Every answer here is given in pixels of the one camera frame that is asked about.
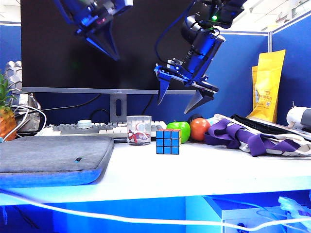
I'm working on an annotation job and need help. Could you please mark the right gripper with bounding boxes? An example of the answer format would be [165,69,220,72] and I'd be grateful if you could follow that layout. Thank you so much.
[154,66,219,115]

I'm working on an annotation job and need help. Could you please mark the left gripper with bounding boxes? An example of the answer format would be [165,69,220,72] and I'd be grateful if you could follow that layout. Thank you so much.
[74,4,120,61]

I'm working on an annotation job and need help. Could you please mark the multicoloured Rubik's cube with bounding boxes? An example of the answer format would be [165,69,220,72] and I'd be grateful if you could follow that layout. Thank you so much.
[155,128,182,155]

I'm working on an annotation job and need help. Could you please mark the black ball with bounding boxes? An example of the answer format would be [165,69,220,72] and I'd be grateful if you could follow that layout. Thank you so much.
[187,113,204,123]

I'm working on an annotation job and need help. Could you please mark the green apple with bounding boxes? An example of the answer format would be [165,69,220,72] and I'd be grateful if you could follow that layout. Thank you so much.
[166,120,191,144]

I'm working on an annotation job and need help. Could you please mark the orange round fruit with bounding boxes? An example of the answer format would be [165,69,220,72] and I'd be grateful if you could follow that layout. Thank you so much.
[189,117,211,142]

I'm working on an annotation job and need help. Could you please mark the black computer monitor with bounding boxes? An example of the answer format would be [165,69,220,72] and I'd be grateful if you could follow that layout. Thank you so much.
[20,0,202,95]

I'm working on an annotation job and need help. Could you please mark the clear plastic jar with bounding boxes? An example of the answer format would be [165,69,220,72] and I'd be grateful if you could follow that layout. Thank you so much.
[126,116,153,146]

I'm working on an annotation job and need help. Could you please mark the grey monitor stand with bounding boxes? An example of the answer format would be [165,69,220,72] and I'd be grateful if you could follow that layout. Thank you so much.
[110,94,128,123]

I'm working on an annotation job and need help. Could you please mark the small yellow pouch bag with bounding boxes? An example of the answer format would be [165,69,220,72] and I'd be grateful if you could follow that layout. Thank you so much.
[251,65,258,111]

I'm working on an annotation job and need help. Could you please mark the black folded cloth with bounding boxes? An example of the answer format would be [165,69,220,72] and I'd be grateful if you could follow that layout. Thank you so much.
[230,114,311,141]

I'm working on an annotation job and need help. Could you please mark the large yellow pouch bag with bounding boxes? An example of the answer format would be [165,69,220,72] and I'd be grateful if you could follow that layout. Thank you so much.
[246,49,286,124]

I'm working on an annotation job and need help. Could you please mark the grey and white keyboard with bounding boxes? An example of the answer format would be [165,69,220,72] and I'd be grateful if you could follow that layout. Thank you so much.
[36,120,168,140]

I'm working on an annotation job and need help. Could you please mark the silver robot figure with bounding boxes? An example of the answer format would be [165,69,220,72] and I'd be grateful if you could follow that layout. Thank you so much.
[4,60,42,133]

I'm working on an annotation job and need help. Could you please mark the white and grey device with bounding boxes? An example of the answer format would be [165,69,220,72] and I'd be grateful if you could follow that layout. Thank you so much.
[286,101,311,131]

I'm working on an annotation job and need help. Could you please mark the grey laptop sleeve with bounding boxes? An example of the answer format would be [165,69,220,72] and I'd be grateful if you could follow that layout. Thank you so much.
[0,135,115,186]

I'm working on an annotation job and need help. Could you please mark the toy pineapple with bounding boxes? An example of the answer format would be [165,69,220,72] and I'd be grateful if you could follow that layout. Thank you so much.
[0,70,18,142]

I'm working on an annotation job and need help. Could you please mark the white drawer cabinet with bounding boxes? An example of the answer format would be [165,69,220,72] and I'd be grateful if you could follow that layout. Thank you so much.
[204,195,311,233]

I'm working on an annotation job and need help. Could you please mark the clear plastic bag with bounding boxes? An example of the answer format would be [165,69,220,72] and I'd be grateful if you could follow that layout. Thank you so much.
[277,196,311,220]

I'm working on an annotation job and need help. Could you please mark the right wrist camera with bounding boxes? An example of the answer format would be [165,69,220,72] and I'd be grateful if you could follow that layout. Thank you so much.
[166,58,183,72]

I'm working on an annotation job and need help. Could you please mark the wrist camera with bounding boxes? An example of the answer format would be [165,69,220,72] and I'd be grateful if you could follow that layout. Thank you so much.
[166,58,183,72]
[114,0,134,12]

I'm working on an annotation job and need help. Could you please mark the short black monitor cable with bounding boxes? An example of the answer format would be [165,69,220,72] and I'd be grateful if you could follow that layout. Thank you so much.
[142,95,155,115]

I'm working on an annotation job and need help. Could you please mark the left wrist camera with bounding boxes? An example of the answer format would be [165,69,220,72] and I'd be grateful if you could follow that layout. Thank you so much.
[114,0,134,12]

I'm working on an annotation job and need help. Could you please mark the looped black cable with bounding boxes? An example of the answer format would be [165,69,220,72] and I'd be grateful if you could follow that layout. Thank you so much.
[90,109,111,121]

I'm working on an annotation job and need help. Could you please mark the blue robot arm cable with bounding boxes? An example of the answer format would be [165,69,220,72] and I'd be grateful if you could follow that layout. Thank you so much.
[155,0,195,66]

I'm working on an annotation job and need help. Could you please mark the canvas tote bag purple straps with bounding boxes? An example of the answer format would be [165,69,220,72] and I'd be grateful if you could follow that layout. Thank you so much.
[204,114,311,157]

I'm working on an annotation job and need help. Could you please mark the long black monitor cable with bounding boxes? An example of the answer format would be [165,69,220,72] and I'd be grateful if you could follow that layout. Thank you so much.
[38,94,102,112]

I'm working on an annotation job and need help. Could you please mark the white arched cable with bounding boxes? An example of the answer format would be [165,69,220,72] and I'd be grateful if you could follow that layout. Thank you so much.
[9,104,47,133]

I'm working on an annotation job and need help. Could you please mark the thin white cable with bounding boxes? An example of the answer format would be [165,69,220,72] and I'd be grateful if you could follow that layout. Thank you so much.
[0,110,29,143]

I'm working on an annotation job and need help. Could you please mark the thick white cable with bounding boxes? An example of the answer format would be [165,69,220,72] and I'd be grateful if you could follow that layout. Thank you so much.
[0,189,311,231]

